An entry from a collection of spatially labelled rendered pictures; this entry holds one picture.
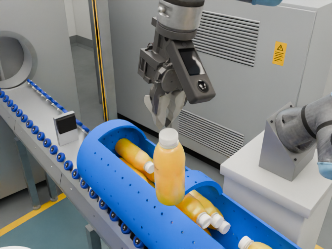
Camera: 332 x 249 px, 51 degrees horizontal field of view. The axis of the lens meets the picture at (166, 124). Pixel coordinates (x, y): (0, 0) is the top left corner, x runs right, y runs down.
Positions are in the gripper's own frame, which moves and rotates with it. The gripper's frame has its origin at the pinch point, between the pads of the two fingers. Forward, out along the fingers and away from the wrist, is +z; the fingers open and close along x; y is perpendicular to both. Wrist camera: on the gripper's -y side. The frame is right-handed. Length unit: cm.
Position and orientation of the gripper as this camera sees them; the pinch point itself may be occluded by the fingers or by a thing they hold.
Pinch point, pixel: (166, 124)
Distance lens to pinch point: 69.8
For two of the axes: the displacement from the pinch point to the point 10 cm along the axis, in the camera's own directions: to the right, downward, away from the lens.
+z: -1.6, 8.0, 5.8
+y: -5.8, -5.5, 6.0
